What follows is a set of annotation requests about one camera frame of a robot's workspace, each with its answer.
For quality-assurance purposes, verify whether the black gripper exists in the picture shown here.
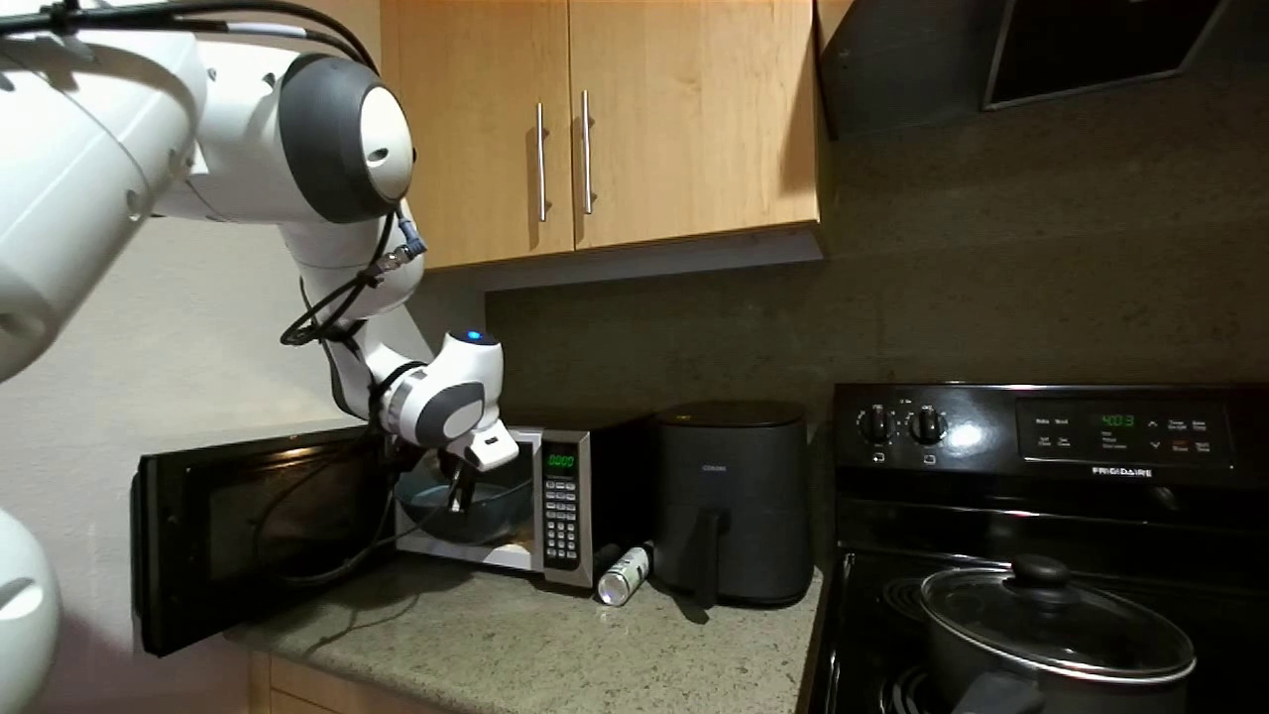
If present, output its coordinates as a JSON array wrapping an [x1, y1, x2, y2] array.
[[431, 451, 476, 511]]

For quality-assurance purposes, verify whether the stainless steel microwave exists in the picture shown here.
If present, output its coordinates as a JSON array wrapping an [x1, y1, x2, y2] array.
[[130, 429, 591, 656]]

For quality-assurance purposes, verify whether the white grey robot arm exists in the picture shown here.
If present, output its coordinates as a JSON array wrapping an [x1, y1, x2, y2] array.
[[0, 0, 517, 714]]

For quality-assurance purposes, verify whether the left wooden cabinet door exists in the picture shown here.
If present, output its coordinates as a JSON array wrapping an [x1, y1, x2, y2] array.
[[381, 0, 571, 271]]

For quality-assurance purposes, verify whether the wooden cabinet door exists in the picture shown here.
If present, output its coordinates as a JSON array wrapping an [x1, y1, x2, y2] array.
[[569, 0, 820, 248], [381, 0, 571, 271]]

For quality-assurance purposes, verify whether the right wooden cabinet door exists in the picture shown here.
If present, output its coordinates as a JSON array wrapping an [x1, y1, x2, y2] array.
[[569, 0, 820, 248]]

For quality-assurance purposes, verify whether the black air fryer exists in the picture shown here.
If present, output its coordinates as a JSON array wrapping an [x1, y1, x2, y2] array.
[[657, 400, 813, 607]]

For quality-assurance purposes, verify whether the lower wooden base cabinet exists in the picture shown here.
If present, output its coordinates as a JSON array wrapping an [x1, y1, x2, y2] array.
[[249, 656, 439, 714]]

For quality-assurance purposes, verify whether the black range hood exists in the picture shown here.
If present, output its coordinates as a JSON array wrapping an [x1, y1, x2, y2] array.
[[817, 0, 1235, 138]]

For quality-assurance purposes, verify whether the black pot with glass lid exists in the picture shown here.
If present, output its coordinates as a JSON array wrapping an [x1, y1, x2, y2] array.
[[918, 557, 1198, 714]]

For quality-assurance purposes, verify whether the black electric stove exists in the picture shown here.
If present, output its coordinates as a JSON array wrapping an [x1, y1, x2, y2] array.
[[808, 382, 1269, 714]]

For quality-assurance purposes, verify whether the left steel cabinet handle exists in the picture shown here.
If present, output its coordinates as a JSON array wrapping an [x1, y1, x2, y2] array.
[[530, 102, 551, 224]]

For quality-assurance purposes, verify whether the steel cabinet handle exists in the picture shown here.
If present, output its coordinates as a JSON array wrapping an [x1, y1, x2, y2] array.
[[578, 89, 599, 215], [530, 102, 551, 224]]

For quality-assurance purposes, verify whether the right steel cabinet handle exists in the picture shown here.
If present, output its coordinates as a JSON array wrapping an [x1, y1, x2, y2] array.
[[578, 89, 599, 215]]

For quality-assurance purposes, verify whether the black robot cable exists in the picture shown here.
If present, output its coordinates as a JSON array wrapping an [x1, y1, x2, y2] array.
[[0, 0, 431, 351]]

